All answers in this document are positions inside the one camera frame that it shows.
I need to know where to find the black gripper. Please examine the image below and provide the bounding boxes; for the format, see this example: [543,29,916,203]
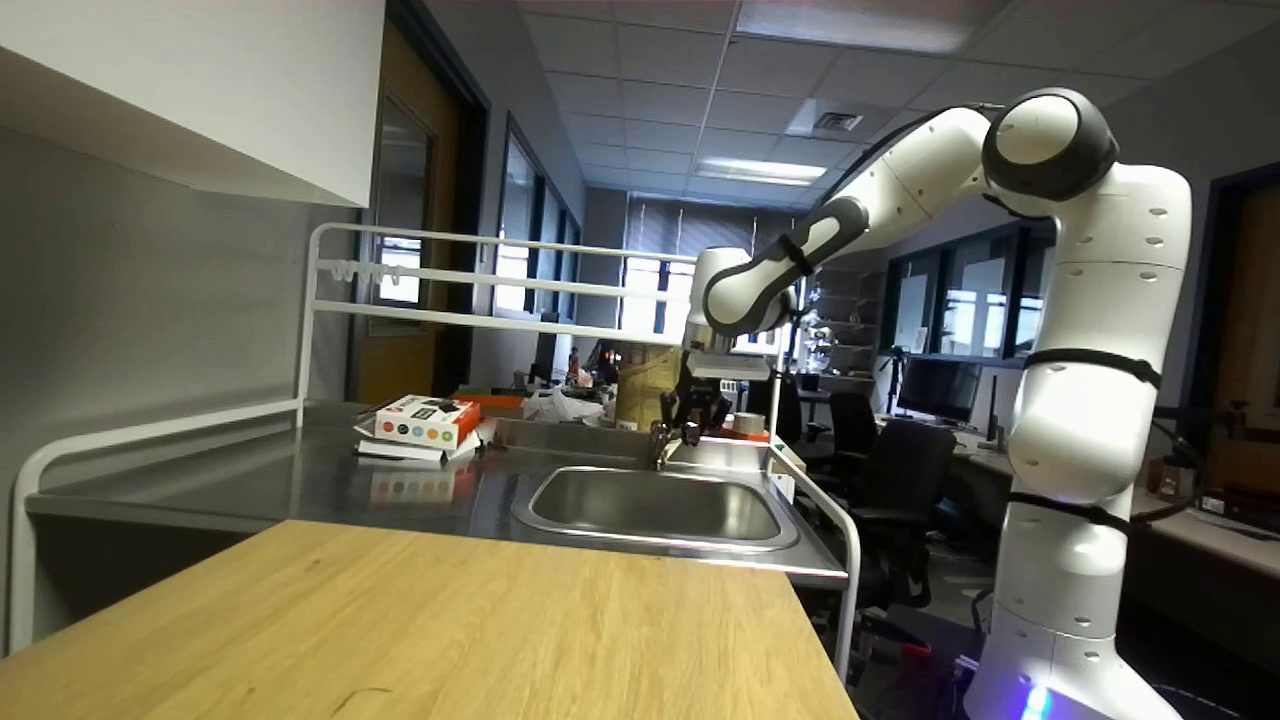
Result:
[674,377,728,439]

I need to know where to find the small metal faucet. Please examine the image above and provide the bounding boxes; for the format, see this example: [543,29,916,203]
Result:
[651,423,698,470]

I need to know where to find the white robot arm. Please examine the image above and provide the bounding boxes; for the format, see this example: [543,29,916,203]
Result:
[697,90,1193,720]

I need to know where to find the stainless steel sink basin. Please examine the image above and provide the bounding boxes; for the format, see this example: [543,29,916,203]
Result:
[516,463,795,556]

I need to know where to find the black office chair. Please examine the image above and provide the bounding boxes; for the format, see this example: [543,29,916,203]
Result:
[847,420,954,607]

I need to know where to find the computer monitor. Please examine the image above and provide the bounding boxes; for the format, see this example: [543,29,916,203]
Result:
[894,355,980,423]

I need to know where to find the colourful white box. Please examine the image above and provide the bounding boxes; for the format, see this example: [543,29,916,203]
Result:
[371,395,483,454]

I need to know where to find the stacked white papers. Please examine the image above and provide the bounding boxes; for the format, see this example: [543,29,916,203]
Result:
[353,420,483,470]

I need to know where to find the white upper cabinet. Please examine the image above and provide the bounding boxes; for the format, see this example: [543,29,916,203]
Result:
[0,0,389,207]

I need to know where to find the white metal rack frame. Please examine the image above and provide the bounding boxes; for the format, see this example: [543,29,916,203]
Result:
[3,226,859,677]

